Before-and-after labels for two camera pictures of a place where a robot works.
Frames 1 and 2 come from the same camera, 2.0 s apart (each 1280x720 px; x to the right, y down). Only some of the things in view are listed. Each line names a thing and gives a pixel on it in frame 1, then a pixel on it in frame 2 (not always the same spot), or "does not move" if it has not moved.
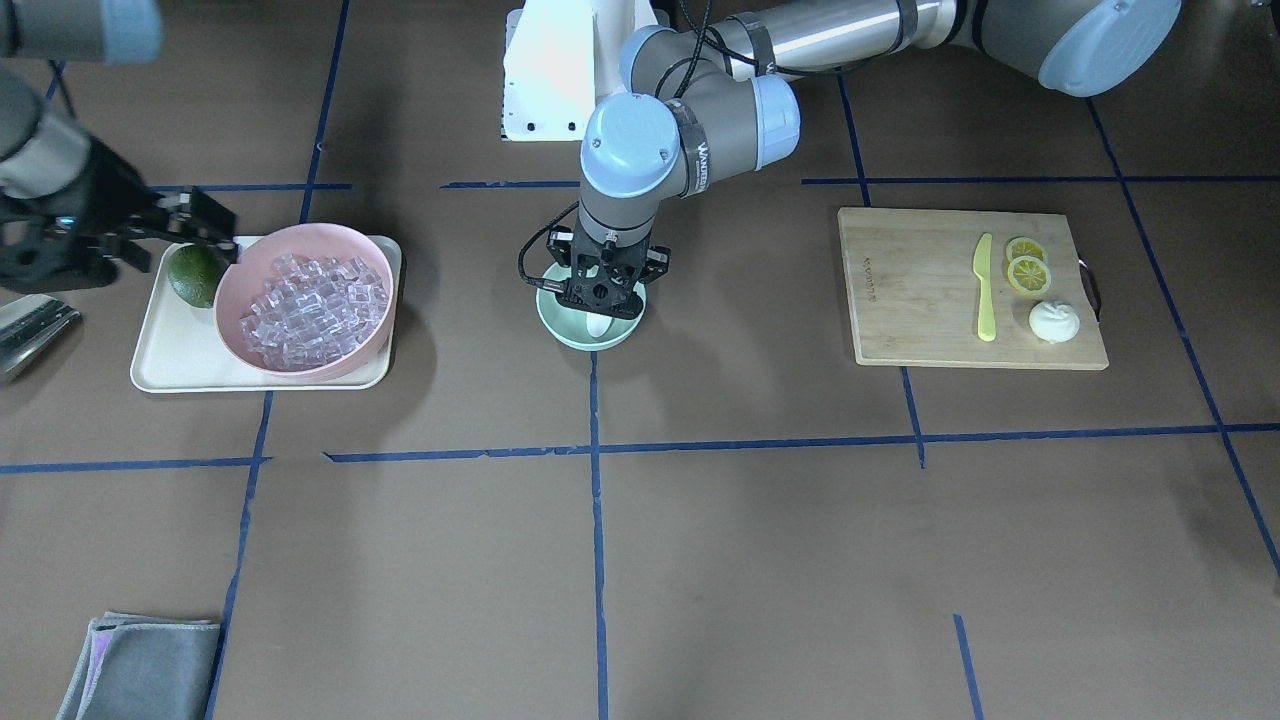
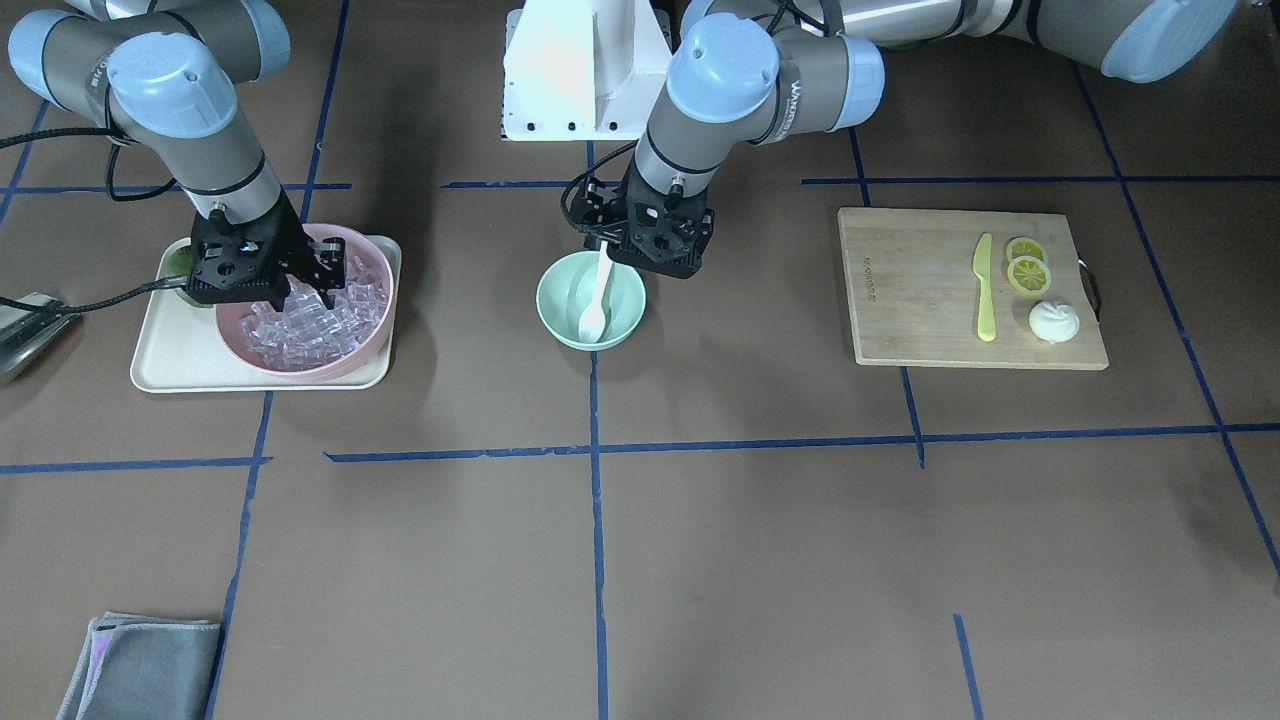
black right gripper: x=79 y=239 → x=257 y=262
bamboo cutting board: x=913 y=299 does not move
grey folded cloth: x=142 y=667 does not move
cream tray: x=179 y=348 does not move
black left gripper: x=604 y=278 → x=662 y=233
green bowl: x=568 y=325 does not move
